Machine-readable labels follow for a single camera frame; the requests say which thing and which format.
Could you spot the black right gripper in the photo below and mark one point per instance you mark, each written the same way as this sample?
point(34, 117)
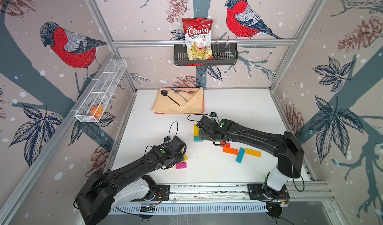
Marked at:
point(202, 136)

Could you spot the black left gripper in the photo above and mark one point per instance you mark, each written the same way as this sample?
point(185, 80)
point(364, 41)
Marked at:
point(181, 158)

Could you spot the magenta block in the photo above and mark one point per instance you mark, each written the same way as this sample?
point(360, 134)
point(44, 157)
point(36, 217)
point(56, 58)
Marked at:
point(182, 165)

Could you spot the teal small block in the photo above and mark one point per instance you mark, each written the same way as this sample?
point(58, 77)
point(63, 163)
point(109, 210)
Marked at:
point(197, 139)

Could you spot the yellow orange block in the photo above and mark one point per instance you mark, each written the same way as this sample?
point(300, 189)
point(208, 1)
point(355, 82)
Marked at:
point(253, 153)

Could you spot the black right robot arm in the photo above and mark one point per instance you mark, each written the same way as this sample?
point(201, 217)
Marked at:
point(285, 148)

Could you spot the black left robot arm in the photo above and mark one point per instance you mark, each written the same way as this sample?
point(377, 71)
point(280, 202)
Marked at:
point(103, 192)

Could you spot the red small block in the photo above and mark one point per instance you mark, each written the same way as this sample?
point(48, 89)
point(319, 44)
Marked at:
point(227, 145)

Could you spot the orange long block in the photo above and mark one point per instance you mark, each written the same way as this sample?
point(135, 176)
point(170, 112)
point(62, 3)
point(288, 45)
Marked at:
point(230, 151)

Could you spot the beige folded cloth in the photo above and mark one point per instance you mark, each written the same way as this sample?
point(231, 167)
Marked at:
point(176, 103)

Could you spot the teal long block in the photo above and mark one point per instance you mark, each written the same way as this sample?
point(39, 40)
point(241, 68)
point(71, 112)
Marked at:
point(240, 155)

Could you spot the wooden spoon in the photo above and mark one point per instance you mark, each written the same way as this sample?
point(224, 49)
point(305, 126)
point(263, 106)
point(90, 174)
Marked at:
point(190, 92)

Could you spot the pink tray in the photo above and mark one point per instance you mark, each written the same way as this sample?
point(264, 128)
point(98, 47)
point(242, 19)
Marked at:
point(203, 105)

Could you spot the black ladle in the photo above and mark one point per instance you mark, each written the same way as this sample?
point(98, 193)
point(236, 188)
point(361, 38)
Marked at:
point(165, 93)

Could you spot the orange fruit in basket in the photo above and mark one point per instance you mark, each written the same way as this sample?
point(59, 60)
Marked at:
point(96, 111)

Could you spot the red cassava chips bag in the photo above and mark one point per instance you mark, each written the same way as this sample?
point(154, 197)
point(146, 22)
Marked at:
point(198, 38)

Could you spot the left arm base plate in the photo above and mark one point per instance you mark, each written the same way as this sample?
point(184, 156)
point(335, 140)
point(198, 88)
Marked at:
point(159, 193)

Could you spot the black wire rack basket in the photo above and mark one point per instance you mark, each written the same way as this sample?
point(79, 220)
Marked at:
point(219, 54)

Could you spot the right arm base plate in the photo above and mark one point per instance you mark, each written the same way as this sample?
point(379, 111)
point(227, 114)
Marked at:
point(259, 191)

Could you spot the white wire wall basket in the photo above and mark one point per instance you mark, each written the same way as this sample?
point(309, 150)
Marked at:
point(102, 90)

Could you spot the aluminium rail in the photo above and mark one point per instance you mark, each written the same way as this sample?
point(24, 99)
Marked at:
point(215, 192)

